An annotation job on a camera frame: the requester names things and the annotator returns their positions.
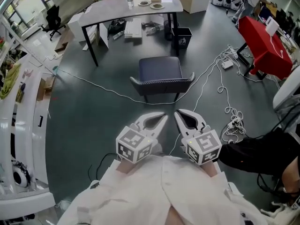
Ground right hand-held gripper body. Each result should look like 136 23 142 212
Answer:
180 124 223 166

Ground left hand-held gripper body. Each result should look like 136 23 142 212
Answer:
115 121 159 165

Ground dark blue padded chair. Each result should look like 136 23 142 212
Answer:
129 56 196 104

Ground person's right forearm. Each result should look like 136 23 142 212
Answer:
203 161 221 179

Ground person's left forearm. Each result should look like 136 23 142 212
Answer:
116 158 136 174

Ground white rounded chair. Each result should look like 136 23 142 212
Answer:
272 65 300 113

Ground black office chair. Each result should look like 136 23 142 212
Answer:
40 4 67 41

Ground white power strip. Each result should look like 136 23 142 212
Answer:
227 117 242 129

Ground person's white shirt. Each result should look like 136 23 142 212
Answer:
56 154 269 225

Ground black trash bin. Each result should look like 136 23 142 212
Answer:
171 27 193 51

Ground white flat carton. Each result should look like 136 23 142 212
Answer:
124 18 143 39

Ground white leaning board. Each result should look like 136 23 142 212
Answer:
82 22 110 51

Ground black bag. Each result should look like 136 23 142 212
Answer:
107 18 128 35

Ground red cloth covered table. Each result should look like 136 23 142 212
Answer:
236 15 294 81

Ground grey table with black legs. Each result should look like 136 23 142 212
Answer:
80 0 184 67

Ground white curved counter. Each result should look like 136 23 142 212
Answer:
0 52 56 214

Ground round white black device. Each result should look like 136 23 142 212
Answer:
12 165 30 188

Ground white box device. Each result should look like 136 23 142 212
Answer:
265 17 280 35

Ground green cloth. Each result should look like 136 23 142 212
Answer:
0 63 22 100

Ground tangled white cables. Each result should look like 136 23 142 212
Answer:
217 85 247 143

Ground long white floor cable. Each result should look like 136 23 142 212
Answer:
53 55 223 105

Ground black wire mesh bin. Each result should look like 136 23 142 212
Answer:
163 19 173 41

